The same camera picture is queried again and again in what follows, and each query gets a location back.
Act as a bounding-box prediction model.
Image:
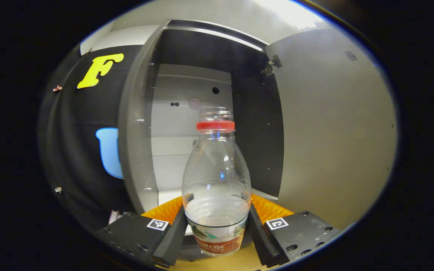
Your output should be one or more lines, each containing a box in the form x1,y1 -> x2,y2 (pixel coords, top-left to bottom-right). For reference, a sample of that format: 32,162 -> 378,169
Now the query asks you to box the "black backdrop cloth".
38,43 -> 144,230

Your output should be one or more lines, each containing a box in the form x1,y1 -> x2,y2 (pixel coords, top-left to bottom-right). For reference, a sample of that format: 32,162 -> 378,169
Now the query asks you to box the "dark grey cabinet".
117,19 -> 285,262

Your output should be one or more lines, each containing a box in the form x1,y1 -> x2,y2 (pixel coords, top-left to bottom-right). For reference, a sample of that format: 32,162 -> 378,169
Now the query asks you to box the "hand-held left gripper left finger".
96,195 -> 195,268

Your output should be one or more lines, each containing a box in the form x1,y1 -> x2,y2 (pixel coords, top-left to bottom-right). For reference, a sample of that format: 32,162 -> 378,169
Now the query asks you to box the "beige cabinet door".
264,28 -> 398,231

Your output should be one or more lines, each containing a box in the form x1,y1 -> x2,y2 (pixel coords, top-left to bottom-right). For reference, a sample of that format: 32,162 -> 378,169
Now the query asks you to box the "clear plastic bottle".
182,107 -> 252,257

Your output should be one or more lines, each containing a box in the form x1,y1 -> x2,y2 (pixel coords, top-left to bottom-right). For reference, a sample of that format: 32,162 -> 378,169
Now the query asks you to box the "metal door hinge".
260,55 -> 282,76

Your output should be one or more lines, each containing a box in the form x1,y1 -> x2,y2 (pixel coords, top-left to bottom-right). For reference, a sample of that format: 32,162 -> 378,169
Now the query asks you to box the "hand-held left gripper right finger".
248,194 -> 342,268

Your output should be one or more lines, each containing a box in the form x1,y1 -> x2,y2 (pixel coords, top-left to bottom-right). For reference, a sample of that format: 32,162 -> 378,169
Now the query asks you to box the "long ceiling light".
255,0 -> 323,29

